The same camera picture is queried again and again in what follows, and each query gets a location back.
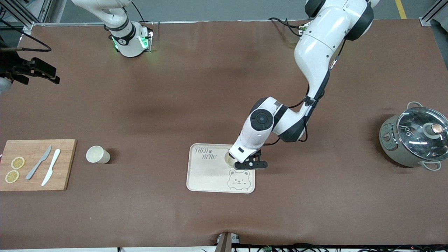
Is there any white IKEA cup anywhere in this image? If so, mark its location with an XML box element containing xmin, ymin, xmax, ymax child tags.
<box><xmin>224</xmin><ymin>151</ymin><xmax>239</xmax><ymax>167</ymax></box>
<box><xmin>86</xmin><ymin>145</ymin><xmax>111</xmax><ymax>164</ymax></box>

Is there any cream bear print tray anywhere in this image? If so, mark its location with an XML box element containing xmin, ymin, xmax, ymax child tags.
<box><xmin>186</xmin><ymin>143</ymin><xmax>256</xmax><ymax>194</ymax></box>

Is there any white plastic knife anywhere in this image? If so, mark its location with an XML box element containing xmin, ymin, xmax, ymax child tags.
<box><xmin>41</xmin><ymin>149</ymin><xmax>61</xmax><ymax>187</ymax></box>

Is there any grey plastic knife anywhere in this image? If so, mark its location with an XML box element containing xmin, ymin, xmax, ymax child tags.
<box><xmin>25</xmin><ymin>145</ymin><xmax>53</xmax><ymax>180</ymax></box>

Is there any bamboo cutting board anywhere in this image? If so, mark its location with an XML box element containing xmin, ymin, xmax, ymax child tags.
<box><xmin>0</xmin><ymin>139</ymin><xmax>77</xmax><ymax>191</ymax></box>

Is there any grey-green cooking pot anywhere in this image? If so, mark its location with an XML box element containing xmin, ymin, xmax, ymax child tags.
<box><xmin>379</xmin><ymin>101</ymin><xmax>448</xmax><ymax>171</ymax></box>

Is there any glass pot lid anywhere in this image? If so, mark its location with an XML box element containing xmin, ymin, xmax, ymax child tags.
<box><xmin>397</xmin><ymin>107</ymin><xmax>448</xmax><ymax>161</ymax></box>

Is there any black left camera mount bracket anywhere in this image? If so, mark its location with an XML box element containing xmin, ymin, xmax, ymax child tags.
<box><xmin>234</xmin><ymin>150</ymin><xmax>268</xmax><ymax>170</ymax></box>

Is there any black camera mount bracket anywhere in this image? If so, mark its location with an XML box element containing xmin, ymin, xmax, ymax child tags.
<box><xmin>0</xmin><ymin>35</ymin><xmax>33</xmax><ymax>79</ymax></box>
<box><xmin>234</xmin><ymin>150</ymin><xmax>268</xmax><ymax>170</ymax></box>

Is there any black right camera mount bracket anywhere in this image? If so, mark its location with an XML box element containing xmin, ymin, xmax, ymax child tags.
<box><xmin>0</xmin><ymin>35</ymin><xmax>33</xmax><ymax>79</ymax></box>

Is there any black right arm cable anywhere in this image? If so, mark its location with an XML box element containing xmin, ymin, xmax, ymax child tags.
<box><xmin>0</xmin><ymin>19</ymin><xmax>53</xmax><ymax>52</ymax></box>

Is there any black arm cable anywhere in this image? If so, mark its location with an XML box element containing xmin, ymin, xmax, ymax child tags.
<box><xmin>0</xmin><ymin>19</ymin><xmax>53</xmax><ymax>52</ymax></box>
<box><xmin>264</xmin><ymin>38</ymin><xmax>347</xmax><ymax>146</ymax></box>

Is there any aluminium frame with struts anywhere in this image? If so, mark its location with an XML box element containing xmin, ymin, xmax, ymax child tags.
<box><xmin>0</xmin><ymin>0</ymin><xmax>54</xmax><ymax>30</ymax></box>

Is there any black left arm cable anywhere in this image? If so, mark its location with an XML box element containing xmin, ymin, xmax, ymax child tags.
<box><xmin>264</xmin><ymin>38</ymin><xmax>347</xmax><ymax>146</ymax></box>

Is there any metal table edge bracket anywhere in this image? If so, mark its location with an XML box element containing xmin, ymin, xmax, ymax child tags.
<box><xmin>215</xmin><ymin>232</ymin><xmax>242</xmax><ymax>252</ymax></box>

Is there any black base cable bundle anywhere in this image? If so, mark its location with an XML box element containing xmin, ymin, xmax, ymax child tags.
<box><xmin>268</xmin><ymin>17</ymin><xmax>306</xmax><ymax>37</ymax></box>

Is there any aluminium frame profile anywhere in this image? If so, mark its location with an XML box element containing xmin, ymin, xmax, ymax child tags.
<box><xmin>419</xmin><ymin>0</ymin><xmax>448</xmax><ymax>27</ymax></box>

